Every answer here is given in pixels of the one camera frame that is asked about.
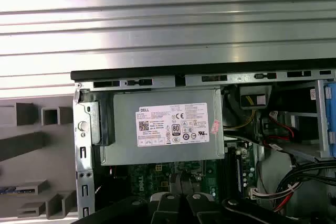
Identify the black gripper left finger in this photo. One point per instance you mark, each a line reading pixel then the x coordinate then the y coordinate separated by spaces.
pixel 168 208

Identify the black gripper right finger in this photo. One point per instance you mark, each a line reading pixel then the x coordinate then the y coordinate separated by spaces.
pixel 199 208

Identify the metal socket cover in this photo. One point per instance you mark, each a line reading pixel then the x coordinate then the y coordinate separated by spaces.
pixel 176 183

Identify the green motherboard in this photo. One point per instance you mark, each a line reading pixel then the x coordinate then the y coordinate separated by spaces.
pixel 141 182

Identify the black RAM slot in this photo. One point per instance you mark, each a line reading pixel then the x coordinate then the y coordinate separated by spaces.
pixel 231 171

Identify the blue RAM slot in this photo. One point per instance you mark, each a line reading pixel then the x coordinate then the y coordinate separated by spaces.
pixel 239 174

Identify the grey power supply unit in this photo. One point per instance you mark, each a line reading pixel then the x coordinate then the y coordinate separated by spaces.
pixel 126 129

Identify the grey parts rack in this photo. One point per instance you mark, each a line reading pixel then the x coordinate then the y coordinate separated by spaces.
pixel 57 155

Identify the black PC case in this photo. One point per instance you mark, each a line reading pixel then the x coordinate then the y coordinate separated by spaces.
pixel 162 81

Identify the grey tall disk bay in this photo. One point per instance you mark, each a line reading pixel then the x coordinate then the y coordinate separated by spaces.
pixel 320 119

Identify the RAM stick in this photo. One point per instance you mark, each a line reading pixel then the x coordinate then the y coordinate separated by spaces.
pixel 15 190

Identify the blue disk carrier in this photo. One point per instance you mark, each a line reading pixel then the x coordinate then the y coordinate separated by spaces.
pixel 331 119

